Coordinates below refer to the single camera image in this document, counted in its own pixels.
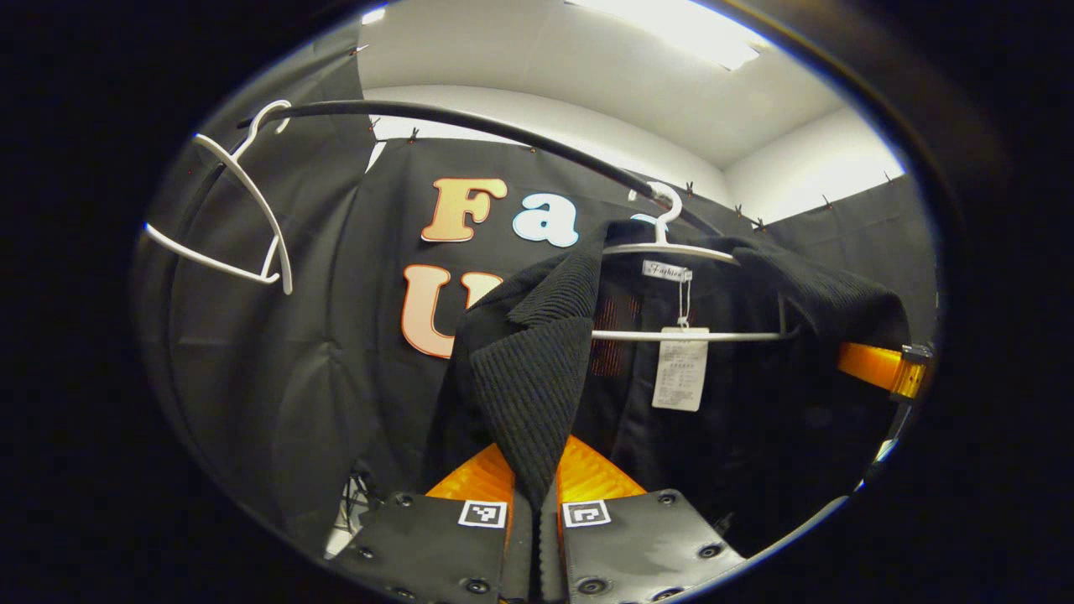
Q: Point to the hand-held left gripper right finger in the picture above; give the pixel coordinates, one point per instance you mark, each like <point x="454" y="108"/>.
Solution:
<point x="638" y="545"/>

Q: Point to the small ceiling light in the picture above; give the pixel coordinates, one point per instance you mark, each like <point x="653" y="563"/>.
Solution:
<point x="373" y="15"/>

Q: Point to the white clothes hanger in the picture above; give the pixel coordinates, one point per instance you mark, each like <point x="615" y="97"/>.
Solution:
<point x="738" y="336"/>
<point x="210" y="256"/>

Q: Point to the black clothes rack rail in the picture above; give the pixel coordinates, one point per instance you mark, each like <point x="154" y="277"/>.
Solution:
<point x="520" y="140"/>

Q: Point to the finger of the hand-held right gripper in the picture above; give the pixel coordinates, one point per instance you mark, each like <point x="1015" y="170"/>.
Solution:
<point x="873" y="365"/>

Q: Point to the long ceiling light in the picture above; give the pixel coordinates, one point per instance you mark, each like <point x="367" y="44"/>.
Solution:
<point x="671" y="25"/>

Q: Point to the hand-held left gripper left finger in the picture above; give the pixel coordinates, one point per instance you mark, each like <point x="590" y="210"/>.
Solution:
<point x="436" y="549"/>

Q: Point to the black ribbed jacket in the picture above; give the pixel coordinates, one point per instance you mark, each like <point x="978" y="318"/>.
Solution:
<point x="520" y="394"/>

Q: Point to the black backdrop cloth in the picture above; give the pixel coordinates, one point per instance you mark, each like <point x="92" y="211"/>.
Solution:
<point x="277" y="377"/>

